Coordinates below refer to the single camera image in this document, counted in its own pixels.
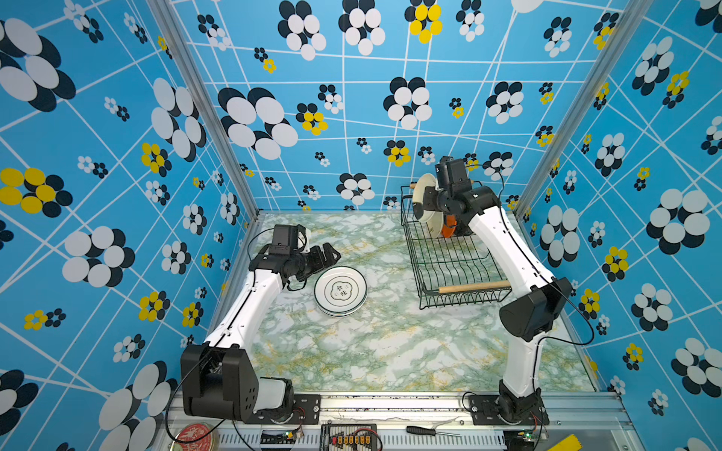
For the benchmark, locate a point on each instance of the right wooden rack handle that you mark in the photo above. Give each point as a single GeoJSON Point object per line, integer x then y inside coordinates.
{"type": "Point", "coordinates": [484, 286]}

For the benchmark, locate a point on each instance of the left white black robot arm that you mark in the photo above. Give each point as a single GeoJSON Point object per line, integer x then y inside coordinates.
{"type": "Point", "coordinates": [218, 378]}

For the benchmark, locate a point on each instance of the black terminal block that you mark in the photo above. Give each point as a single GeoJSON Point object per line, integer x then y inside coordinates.
{"type": "Point", "coordinates": [351, 437]}

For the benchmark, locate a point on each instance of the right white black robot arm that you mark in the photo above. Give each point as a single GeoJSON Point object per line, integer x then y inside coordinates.
{"type": "Point", "coordinates": [539, 296]}

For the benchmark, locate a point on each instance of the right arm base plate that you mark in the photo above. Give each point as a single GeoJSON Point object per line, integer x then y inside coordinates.
{"type": "Point", "coordinates": [492, 410]}

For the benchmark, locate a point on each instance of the small circuit board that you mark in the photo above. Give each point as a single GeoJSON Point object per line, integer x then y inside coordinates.
{"type": "Point", "coordinates": [277, 437]}

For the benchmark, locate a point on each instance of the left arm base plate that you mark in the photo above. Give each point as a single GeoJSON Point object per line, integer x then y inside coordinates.
{"type": "Point", "coordinates": [305, 410]}

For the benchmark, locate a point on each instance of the black wire dish rack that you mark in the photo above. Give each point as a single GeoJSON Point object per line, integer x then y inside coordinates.
{"type": "Point", "coordinates": [444, 262]}

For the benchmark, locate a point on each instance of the cream plate with flower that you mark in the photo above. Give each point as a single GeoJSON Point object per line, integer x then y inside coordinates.
{"type": "Point", "coordinates": [425, 205]}

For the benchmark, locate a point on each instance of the white plate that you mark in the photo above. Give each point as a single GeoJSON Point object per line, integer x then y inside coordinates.
{"type": "Point", "coordinates": [340, 291]}

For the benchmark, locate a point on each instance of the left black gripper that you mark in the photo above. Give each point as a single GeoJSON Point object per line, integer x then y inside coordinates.
{"type": "Point", "coordinates": [320, 262]}

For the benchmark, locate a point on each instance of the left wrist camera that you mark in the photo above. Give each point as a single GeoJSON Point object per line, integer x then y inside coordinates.
{"type": "Point", "coordinates": [300, 236]}

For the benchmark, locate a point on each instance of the red round tin lid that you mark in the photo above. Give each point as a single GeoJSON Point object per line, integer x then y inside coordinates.
{"type": "Point", "coordinates": [196, 437]}

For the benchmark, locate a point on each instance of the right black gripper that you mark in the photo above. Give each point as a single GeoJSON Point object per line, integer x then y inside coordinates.
{"type": "Point", "coordinates": [430, 194]}

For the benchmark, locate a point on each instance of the orange plate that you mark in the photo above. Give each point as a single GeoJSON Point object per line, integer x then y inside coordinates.
{"type": "Point", "coordinates": [449, 226]}

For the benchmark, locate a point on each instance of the aluminium frame rail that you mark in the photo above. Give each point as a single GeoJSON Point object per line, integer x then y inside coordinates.
{"type": "Point", "coordinates": [597, 419]}

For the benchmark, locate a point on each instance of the black screwdriver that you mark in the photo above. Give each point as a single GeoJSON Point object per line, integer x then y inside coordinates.
{"type": "Point", "coordinates": [421, 431]}

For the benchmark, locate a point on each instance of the yellow paper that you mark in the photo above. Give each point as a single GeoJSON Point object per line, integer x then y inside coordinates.
{"type": "Point", "coordinates": [569, 443]}

